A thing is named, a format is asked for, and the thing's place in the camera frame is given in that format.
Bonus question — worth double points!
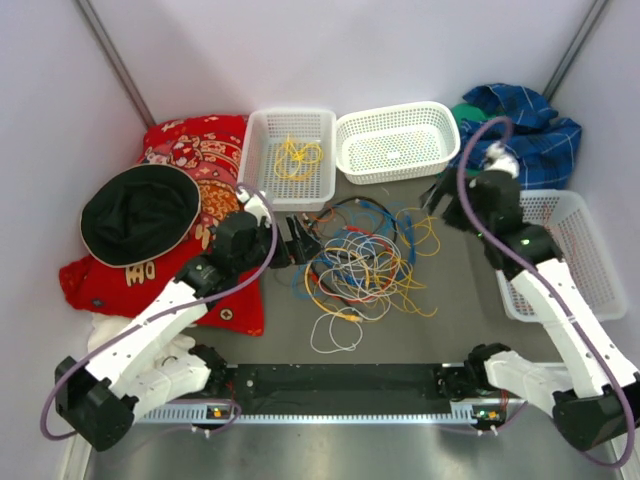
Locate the black round hat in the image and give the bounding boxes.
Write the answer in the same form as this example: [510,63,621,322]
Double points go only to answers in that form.
[79,164,202,268]

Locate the thin yellow wire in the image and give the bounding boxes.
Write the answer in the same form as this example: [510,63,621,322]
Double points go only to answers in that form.
[344,207,441,321]

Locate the white cloth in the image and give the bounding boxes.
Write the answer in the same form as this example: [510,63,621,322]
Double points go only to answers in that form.
[87,313,196,371]

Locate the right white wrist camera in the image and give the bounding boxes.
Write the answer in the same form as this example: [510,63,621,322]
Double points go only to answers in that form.
[483,141,520,179]

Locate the right white plastic basket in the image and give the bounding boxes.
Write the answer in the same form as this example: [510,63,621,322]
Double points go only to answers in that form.
[520,189,628,322]

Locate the thick red ethernet cable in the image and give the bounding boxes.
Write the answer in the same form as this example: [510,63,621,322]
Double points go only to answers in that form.
[304,224,401,306]

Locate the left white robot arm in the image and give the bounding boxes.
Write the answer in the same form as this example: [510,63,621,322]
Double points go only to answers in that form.
[43,212,322,452]

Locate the left white plastic basket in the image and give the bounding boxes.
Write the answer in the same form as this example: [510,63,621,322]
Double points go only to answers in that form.
[237,107,336,212]

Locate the slotted aluminium cable duct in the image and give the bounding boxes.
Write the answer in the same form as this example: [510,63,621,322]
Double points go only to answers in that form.
[138,402,506,425]

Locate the black cable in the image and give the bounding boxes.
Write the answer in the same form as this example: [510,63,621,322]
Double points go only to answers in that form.
[304,195,401,314]

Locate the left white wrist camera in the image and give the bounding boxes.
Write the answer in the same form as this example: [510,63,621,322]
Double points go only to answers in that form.
[236,189,273,228]

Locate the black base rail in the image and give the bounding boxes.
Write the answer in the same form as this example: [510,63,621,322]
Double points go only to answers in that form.
[222,364,450,414]

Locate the red patterned cloth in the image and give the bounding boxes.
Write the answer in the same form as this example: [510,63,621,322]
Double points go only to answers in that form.
[59,115,247,318]

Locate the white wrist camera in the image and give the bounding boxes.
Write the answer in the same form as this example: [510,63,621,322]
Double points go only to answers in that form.
[483,141,520,179]
[236,189,273,228]

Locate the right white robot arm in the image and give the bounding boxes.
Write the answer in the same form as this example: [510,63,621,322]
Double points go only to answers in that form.
[420,169,639,452]

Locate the thick yellow ethernet cable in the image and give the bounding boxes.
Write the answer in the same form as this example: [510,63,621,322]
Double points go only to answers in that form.
[304,247,374,324]

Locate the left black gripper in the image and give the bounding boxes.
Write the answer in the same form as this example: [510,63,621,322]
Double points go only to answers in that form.
[236,214,324,275]

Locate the green cloth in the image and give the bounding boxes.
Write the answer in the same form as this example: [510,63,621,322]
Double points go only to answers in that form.
[440,103,497,194]

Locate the white plastic basket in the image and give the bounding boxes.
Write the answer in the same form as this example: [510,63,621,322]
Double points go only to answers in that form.
[336,101,461,185]
[237,107,336,212]
[520,189,628,322]

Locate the middle white plastic basket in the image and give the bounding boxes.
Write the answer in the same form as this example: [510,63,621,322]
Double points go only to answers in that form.
[336,101,461,185]

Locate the thick blue ethernet cable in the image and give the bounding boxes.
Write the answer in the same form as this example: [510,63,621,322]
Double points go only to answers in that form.
[292,199,419,301]

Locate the blue plaid cloth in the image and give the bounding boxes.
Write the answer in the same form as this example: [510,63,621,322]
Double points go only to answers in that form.
[458,83,582,190]

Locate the thin red wire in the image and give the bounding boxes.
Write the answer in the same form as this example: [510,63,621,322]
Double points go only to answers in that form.
[509,199,591,311]

